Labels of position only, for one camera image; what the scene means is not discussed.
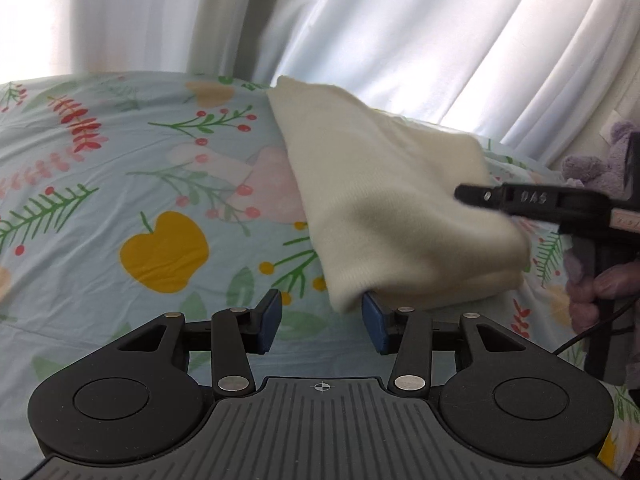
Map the cream knit sweater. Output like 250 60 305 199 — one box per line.
267 75 531 314

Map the purple plush toy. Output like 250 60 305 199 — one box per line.
559 120 640 197

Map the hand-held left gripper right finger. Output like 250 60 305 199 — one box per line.
361 292 532 396

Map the white curtain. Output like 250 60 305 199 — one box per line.
0 0 640 171

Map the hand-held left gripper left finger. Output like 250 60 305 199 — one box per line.
107 289 284 396

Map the floral bed sheet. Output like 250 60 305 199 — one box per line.
0 72 640 477

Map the person's right hand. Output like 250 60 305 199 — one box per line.
564 247 640 336

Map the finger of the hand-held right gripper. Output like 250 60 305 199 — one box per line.
453 183 568 222

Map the black cable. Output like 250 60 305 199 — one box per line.
551 302 640 356

